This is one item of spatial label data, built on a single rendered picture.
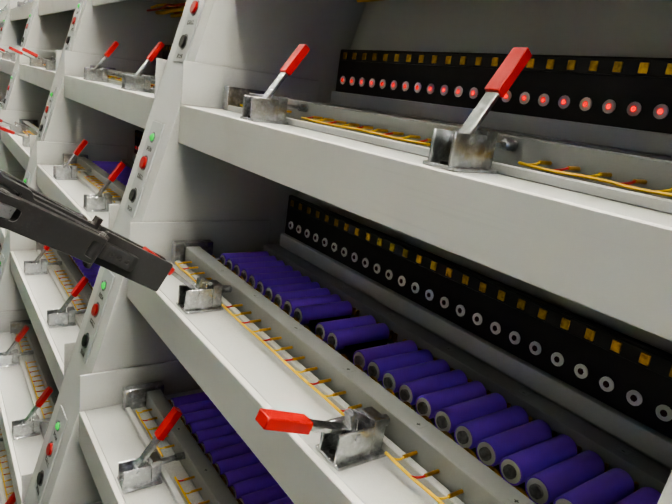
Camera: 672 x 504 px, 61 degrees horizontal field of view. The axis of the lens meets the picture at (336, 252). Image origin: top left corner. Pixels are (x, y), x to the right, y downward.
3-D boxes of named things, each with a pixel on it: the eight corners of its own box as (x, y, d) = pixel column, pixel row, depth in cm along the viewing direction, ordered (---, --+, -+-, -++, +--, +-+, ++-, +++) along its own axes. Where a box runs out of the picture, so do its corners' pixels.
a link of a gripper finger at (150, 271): (105, 229, 51) (107, 231, 50) (171, 262, 55) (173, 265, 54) (87, 258, 50) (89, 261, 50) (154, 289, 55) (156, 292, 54)
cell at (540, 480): (601, 483, 38) (544, 514, 35) (576, 467, 40) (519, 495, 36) (608, 459, 38) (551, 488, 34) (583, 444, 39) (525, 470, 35)
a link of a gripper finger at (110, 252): (85, 229, 49) (93, 239, 47) (136, 255, 52) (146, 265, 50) (76, 244, 49) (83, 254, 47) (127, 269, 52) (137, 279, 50)
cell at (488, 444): (549, 449, 42) (491, 474, 38) (528, 435, 43) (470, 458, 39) (555, 427, 41) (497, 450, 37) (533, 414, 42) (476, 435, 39)
